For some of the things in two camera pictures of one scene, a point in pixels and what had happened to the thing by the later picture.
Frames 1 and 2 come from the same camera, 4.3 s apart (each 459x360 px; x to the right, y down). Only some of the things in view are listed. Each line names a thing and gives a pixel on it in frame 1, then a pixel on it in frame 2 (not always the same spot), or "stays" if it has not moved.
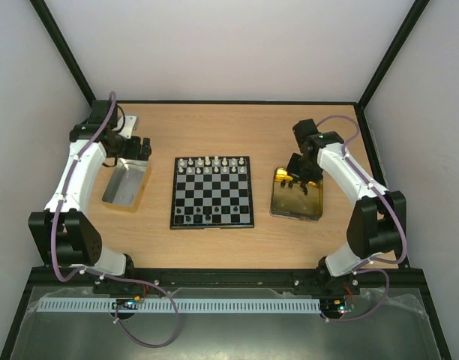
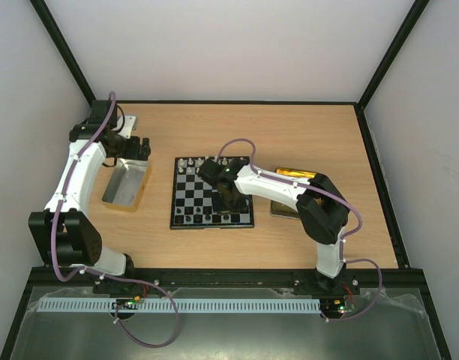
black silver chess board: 211,192 stays
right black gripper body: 302,176 -> 229,199
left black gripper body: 125,152 stays
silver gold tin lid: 126,184 stays
